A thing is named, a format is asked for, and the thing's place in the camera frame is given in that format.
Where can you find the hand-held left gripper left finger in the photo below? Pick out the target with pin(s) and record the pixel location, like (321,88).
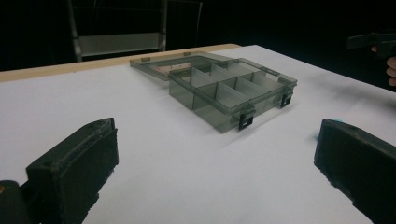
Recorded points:
(74,165)

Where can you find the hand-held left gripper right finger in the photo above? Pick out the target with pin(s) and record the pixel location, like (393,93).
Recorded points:
(358,161)

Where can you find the smoky transparent plastic organizer box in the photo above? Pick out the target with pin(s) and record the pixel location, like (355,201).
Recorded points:
(227,90)

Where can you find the metal stand frame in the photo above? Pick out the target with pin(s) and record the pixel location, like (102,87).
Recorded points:
(118,37)

